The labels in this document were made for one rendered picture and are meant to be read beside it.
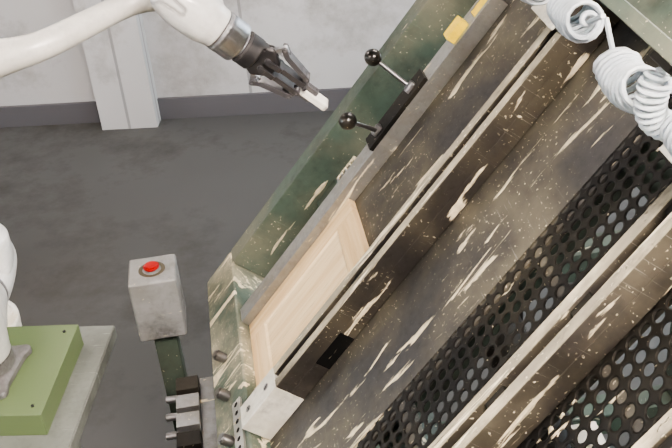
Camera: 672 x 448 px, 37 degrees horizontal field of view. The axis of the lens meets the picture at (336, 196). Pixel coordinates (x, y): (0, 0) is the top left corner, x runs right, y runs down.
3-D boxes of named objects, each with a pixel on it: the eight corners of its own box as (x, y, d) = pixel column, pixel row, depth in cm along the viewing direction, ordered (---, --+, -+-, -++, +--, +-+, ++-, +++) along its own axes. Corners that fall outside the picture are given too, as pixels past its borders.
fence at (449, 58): (253, 315, 240) (240, 309, 239) (501, -4, 207) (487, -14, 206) (255, 328, 236) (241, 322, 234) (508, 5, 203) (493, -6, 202)
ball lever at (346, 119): (371, 132, 219) (332, 120, 209) (381, 119, 218) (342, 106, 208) (380, 143, 217) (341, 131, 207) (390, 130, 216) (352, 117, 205)
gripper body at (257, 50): (255, 22, 209) (288, 46, 213) (230, 46, 214) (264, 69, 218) (250, 42, 204) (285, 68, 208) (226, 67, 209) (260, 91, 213)
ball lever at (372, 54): (411, 96, 215) (363, 58, 216) (421, 82, 213) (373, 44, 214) (407, 98, 211) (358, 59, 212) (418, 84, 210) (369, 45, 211)
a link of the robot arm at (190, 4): (235, 18, 200) (232, -5, 211) (172, -27, 194) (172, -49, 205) (203, 58, 204) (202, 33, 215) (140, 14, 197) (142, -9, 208)
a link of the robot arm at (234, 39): (209, 29, 212) (231, 45, 215) (203, 55, 206) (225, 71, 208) (235, 3, 207) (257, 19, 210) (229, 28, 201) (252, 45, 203)
